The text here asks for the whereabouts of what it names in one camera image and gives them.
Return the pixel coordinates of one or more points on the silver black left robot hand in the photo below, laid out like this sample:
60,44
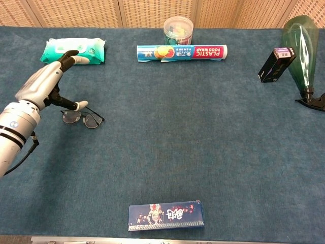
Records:
38,84

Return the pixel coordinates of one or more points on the wicker folding screen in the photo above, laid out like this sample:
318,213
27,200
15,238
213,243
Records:
76,12

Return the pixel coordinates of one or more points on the black and purple small box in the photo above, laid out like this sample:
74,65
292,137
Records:
275,66

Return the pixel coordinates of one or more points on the metal table edge rail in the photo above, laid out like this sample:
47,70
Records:
152,241

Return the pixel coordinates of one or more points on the green wet wipes pack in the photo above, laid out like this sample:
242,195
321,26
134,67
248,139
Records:
94,50

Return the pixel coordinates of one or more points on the dark blue patterned box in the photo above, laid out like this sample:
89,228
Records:
165,216

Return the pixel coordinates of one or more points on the clear jar of colourful clips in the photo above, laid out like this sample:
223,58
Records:
177,28

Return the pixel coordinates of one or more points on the blue felt table cover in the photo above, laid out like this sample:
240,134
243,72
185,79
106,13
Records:
203,127

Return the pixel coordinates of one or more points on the plastic food wrap box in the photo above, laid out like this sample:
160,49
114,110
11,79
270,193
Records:
203,52

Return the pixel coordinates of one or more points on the thin black metal eyeglasses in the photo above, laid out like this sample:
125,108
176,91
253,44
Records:
91,122

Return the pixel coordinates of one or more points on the green spray bottle black trigger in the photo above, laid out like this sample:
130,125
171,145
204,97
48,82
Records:
302,50

